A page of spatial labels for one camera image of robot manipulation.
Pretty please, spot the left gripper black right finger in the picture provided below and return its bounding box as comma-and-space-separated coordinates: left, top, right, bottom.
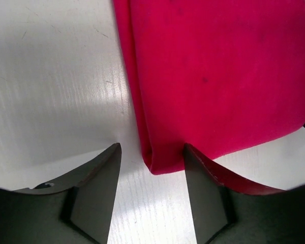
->
184, 144, 305, 243

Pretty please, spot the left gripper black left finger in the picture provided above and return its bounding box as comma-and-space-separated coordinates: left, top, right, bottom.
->
0, 143, 121, 243

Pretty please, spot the magenta t shirt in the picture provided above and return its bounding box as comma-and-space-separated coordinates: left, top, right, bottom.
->
113, 1, 305, 175

